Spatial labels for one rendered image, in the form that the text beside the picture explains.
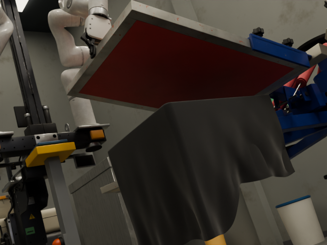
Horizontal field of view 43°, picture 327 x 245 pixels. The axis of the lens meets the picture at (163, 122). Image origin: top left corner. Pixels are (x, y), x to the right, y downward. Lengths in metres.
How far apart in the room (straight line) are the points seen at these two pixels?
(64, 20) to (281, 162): 1.17
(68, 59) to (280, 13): 4.83
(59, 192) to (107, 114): 8.63
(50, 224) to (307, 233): 4.09
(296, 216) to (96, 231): 3.82
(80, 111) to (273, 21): 4.95
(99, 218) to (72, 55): 6.02
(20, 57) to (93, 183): 6.03
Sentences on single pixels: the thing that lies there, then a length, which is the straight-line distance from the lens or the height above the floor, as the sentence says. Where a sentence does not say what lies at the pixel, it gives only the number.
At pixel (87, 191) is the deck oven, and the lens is 8.11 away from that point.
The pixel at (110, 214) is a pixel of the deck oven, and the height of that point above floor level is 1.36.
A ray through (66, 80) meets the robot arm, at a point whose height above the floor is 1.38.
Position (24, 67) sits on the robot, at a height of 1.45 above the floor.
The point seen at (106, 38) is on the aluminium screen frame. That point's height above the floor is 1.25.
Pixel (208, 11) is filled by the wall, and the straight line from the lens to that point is 7.47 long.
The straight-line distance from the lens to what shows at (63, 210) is 1.38.
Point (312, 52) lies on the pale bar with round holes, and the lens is 1.82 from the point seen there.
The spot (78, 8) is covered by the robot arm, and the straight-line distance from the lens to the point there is 1.70.
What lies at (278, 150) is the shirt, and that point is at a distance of 1.55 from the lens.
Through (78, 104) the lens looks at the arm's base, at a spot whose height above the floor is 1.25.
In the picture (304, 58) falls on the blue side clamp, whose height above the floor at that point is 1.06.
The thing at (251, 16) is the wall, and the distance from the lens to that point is 6.83.
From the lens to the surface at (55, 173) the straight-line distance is 1.40.
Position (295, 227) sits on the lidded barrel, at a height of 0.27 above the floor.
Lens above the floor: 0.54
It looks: 16 degrees up
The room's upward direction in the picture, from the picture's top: 18 degrees counter-clockwise
